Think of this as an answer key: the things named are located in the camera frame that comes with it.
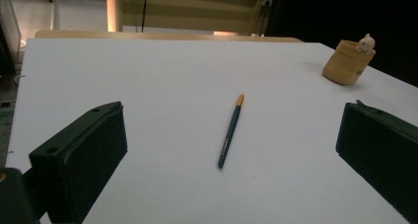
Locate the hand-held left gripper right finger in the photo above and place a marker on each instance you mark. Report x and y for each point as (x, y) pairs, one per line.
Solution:
(381, 145)

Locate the dark pencil with short orange end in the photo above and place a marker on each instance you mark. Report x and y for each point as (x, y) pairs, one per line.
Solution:
(230, 135)

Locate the wooden pen holder with bear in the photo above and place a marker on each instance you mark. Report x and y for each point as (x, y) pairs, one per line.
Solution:
(345, 66)

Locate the wooden table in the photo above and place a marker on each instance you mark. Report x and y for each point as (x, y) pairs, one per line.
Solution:
(131, 35)

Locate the beige desk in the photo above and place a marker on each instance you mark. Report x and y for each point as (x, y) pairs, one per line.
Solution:
(197, 10)

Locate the white table cover sheet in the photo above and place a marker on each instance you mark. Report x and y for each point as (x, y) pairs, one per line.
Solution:
(184, 69)

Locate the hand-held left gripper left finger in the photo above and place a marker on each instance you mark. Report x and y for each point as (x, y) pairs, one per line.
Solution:
(82, 158)

